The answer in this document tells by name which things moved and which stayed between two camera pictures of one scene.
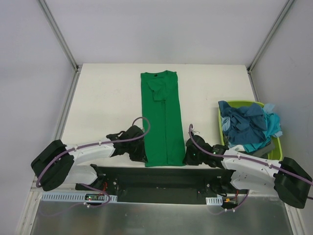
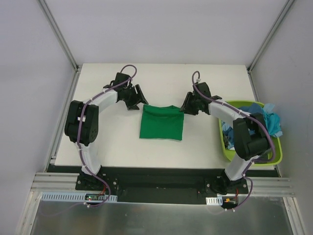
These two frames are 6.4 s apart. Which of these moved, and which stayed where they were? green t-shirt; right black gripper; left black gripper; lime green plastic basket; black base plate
Moved: green t-shirt; left black gripper; right black gripper
Stayed: lime green plastic basket; black base plate
